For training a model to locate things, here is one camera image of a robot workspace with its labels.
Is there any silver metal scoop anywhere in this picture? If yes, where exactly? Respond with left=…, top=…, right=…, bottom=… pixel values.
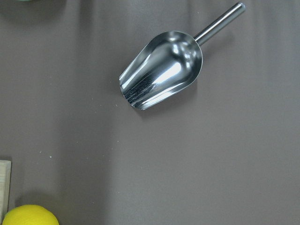
left=119, top=2, right=246, bottom=110

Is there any bamboo cutting board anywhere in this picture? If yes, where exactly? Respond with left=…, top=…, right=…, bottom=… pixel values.
left=0, top=160, right=11, bottom=218

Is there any upper whole lemon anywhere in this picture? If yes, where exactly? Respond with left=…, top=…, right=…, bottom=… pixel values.
left=2, top=204, right=59, bottom=225

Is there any mint green bowl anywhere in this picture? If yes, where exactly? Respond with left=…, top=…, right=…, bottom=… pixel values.
left=1, top=0, right=31, bottom=2

